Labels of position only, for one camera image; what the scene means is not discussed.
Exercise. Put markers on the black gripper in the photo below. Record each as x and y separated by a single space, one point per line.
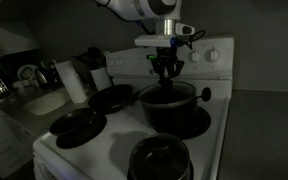
166 55

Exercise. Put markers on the glass lid with black knob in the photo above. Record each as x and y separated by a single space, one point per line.
184 90

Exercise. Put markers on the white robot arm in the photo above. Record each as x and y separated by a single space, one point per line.
144 8

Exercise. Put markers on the large black pot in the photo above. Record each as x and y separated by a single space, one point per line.
170 113

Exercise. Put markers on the small black pot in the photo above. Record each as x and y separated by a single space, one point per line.
159 156

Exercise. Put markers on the white stove knob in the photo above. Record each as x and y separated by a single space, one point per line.
111 62
213 55
120 62
194 56

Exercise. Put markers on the black frying pan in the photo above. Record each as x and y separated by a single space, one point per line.
74 121
110 95

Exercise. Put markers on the black coil stove burner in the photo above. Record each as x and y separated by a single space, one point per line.
200 125
90 136

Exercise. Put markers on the white utensil holder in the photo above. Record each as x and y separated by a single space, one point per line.
100 79

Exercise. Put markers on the black kitchen utensil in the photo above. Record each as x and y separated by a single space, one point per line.
87 60
96 56

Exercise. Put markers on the white electric stove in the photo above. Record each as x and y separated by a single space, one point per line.
117 120

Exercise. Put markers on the white paper towel roll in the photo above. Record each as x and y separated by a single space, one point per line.
72 83

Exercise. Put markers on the metal kettle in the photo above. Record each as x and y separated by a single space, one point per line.
41 78

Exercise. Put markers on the white round appliance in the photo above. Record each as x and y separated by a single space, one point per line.
24 72

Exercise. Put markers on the white base cabinet with drawers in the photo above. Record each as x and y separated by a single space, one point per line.
0 140

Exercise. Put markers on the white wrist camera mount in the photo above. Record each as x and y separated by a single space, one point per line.
152 41

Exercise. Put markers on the white wall cabinet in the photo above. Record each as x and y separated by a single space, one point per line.
7 40

